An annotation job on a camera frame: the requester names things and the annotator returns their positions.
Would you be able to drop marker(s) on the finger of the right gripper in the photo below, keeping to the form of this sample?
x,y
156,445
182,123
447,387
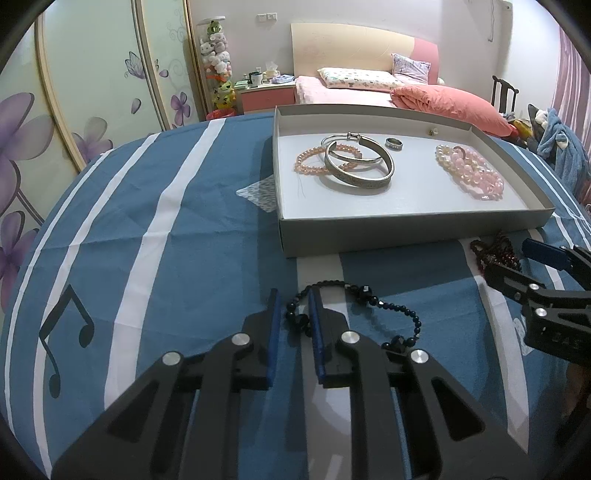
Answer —
x,y
511,283
549,255

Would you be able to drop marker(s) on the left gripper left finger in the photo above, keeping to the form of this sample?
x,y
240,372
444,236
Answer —
x,y
180,418

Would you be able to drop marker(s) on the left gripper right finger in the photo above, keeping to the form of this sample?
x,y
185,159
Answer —
x,y
410,417

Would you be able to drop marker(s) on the wide silver cuff bangle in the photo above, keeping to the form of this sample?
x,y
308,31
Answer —
x,y
345,170

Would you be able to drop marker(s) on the thin silver bangle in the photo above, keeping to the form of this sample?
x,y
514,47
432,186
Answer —
x,y
340,147

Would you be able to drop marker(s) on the blue hanging bathrobe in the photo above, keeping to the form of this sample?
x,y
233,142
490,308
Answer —
x,y
571,160

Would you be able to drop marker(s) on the pink curtain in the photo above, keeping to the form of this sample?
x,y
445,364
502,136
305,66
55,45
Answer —
x,y
572,96

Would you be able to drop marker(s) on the dark wooden chair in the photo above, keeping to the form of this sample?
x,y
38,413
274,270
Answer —
x,y
504,95

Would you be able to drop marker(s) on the folded coral duvet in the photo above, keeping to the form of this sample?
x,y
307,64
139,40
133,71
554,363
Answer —
x,y
452,103

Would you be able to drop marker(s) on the blue striped tablecloth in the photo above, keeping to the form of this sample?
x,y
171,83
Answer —
x,y
150,250

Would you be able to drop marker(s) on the grey cardboard tray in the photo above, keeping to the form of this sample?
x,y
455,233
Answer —
x,y
321,215

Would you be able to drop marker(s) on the purple patterned pillow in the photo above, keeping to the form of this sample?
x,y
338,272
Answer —
x,y
416,70

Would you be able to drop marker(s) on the small clear plastic bag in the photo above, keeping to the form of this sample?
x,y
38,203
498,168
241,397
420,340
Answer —
x,y
262,193

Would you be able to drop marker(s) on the floral white pillow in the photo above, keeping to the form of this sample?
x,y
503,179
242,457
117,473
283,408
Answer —
x,y
358,79

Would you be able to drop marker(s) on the pink bed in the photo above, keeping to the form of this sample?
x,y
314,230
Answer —
x,y
311,90

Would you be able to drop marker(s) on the cream pink headboard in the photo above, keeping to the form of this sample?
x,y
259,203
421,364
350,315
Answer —
x,y
317,45

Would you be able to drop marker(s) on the pink bedside table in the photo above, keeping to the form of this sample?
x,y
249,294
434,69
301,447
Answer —
x,y
265,98

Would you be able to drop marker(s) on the sliding glass wardrobe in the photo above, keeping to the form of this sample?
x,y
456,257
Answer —
x,y
87,76

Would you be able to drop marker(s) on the plush toy tower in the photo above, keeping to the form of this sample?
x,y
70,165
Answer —
x,y
215,64

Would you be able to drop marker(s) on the wall power socket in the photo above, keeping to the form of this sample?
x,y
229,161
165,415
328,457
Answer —
x,y
266,17

